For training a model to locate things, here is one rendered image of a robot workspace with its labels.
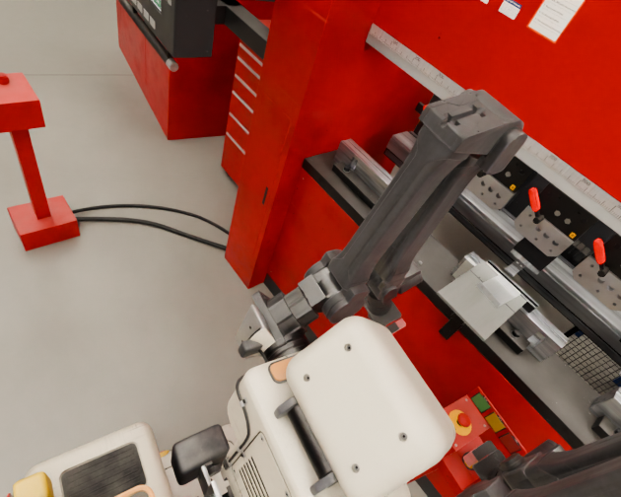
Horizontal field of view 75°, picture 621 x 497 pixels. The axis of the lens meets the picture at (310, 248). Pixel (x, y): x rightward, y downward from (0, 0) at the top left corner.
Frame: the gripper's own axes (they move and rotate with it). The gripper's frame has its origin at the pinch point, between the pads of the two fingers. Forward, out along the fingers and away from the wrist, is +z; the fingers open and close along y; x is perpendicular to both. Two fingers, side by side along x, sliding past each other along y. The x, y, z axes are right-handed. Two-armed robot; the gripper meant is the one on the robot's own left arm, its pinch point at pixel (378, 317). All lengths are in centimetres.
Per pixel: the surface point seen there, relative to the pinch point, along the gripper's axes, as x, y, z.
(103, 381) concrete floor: 101, 53, 61
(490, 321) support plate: -29.0, -14.1, 14.3
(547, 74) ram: -64, 22, -29
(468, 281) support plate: -32.9, -0.6, 16.3
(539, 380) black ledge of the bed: -37, -34, 32
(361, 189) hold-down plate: -28, 52, 24
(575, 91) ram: -65, 15, -28
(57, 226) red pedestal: 97, 134, 50
